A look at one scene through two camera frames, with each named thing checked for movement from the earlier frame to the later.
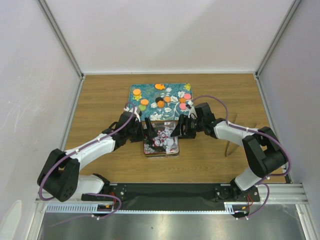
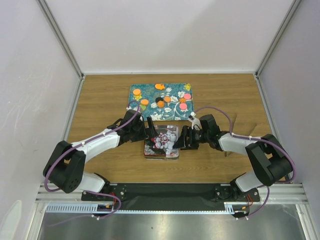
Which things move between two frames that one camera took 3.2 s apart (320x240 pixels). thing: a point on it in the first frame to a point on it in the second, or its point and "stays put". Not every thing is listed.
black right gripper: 183,120 to 181,143
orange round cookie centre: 167,99 stays put
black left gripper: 141,137 stays put
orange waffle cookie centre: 160,104 stays put
